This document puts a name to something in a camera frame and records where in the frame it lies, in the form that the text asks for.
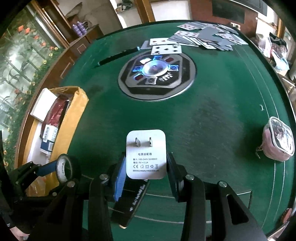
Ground black marker red cap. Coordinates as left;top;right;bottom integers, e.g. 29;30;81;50
111;177;149;229

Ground black tape roll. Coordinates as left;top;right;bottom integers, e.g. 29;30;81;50
56;154;81;183

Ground white power adapter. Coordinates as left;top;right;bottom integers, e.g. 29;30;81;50
126;130;167;180

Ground blue white medicine box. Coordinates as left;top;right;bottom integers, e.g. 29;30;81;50
40;125;58;155

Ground dark red foil packet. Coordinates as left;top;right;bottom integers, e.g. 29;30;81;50
40;94;69;138

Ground pink zipper pouch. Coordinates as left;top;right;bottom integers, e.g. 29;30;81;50
256;116;295;162

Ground black marker teal cap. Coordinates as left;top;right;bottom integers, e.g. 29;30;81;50
98;46;140;66

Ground person left hand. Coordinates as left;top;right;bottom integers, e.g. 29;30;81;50
10;226;29;241

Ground yellow cardboard box tray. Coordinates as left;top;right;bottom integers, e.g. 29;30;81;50
17;85;90;197

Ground round mahjong control panel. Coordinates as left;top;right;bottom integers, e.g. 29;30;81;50
118;51;197;101

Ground playing card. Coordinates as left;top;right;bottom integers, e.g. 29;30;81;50
149;38;177;46
151;45;182;55

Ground pile of playing cards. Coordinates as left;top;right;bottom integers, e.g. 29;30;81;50
168;22;248;51

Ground purple bottles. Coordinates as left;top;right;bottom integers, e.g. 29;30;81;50
72;22;87;37

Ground pile of clothes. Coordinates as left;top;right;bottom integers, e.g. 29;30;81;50
258;33;290;76

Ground dark wall television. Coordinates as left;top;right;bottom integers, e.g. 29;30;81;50
212;0;267;23

